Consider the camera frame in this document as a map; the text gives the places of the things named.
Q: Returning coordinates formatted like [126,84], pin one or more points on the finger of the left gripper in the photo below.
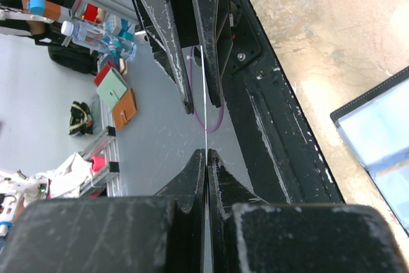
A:
[209,36]
[158,21]

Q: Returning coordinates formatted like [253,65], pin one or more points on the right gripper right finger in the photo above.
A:
[251,235]

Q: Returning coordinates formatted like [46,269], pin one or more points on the green and red wallet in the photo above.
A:
[110,85]

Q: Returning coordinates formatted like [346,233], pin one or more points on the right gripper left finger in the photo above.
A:
[159,233]

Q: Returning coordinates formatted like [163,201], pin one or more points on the clear plastic water bottle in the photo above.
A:
[94,37]

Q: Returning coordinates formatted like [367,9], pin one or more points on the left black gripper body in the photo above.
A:
[233,22]

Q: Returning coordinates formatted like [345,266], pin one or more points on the brown leather card holder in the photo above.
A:
[125,109]

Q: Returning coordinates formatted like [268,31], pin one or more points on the aluminium frame rail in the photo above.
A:
[103,154]

